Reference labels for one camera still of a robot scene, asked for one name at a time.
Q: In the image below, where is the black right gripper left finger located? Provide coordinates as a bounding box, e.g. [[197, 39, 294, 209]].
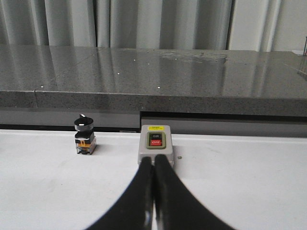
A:
[[89, 157, 154, 230]]

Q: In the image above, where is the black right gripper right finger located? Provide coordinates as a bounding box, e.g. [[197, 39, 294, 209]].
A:
[[154, 154, 232, 230]]

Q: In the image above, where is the grey granite counter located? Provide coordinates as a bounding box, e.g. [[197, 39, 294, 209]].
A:
[[0, 45, 307, 138]]

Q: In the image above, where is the grey curtain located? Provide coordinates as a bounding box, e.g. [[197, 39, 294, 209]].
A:
[[0, 0, 237, 50]]

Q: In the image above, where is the grey on off switch box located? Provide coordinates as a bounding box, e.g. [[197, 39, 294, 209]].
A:
[[138, 125, 174, 167]]

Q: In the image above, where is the black rotary selector switch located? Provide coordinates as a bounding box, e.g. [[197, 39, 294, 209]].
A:
[[74, 114, 96, 155]]

